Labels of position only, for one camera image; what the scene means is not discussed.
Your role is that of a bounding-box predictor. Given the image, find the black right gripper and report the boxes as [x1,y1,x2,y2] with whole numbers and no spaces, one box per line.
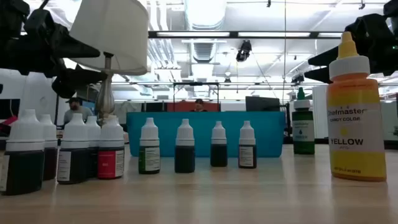
[303,0,398,84]

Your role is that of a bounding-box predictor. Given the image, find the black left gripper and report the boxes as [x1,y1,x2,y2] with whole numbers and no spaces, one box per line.
[0,0,101,99]

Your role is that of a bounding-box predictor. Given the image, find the small dropper bottle red label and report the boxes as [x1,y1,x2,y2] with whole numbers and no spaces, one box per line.
[97,114,126,180]

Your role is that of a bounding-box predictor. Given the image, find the small dropper bottle green label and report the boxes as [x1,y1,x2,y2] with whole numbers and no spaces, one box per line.
[138,117,161,175]

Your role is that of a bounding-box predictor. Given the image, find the person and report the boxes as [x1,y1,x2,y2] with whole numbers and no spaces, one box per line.
[189,98,208,113]
[63,96,95,125]

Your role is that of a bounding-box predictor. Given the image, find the white shade silver table lamp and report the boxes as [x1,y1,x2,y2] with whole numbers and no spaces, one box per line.
[68,0,150,127]

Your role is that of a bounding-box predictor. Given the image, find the green Chefmaster colouring bottle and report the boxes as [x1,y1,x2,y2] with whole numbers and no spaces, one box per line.
[291,86,316,156]

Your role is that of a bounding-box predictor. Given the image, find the black monitor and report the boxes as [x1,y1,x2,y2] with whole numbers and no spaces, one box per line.
[0,98,21,121]
[244,95,281,112]

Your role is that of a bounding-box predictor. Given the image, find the pink object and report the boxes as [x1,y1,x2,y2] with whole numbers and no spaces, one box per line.
[0,115,19,137]

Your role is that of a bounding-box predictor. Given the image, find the black overhead beam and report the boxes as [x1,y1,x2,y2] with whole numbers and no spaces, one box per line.
[147,30,345,40]

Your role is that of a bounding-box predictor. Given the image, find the red partition panel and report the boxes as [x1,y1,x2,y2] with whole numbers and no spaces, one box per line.
[166,101,221,112]

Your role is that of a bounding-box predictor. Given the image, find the yellow Chefmaster colouring bottle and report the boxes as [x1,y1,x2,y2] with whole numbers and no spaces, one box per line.
[325,30,388,182]

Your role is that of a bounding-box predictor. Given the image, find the teal plastic bin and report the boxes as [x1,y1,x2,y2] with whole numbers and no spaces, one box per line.
[126,111,286,158]

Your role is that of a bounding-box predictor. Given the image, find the black hanging camera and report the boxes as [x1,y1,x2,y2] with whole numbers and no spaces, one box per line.
[291,72,306,85]
[235,39,253,63]

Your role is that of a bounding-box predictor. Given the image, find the thin black hanging cable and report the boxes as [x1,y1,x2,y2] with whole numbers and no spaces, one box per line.
[282,0,287,103]

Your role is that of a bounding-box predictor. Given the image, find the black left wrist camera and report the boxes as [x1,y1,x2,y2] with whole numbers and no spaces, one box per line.
[24,8,70,41]

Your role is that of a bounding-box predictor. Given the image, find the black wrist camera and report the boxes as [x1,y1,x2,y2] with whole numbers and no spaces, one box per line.
[24,8,70,41]
[344,13,393,44]

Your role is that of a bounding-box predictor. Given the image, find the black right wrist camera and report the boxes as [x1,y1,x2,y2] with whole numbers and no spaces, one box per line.
[344,13,393,44]

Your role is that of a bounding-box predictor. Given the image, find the black metal frame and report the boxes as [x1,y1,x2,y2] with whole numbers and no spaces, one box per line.
[172,82,221,112]

